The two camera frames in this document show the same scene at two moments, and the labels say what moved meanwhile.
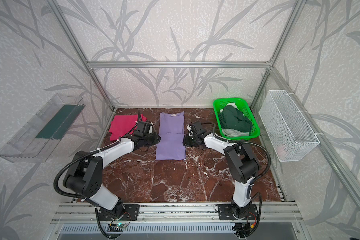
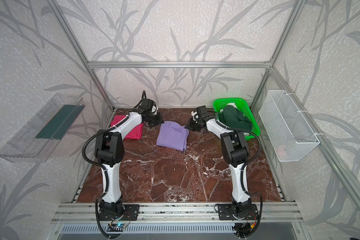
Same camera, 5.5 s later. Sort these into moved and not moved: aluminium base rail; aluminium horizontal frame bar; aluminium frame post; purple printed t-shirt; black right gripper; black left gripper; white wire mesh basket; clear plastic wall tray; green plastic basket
Moved: black left gripper; purple printed t-shirt; black right gripper
Not moved: aluminium horizontal frame bar; green plastic basket; aluminium frame post; aluminium base rail; clear plastic wall tray; white wire mesh basket
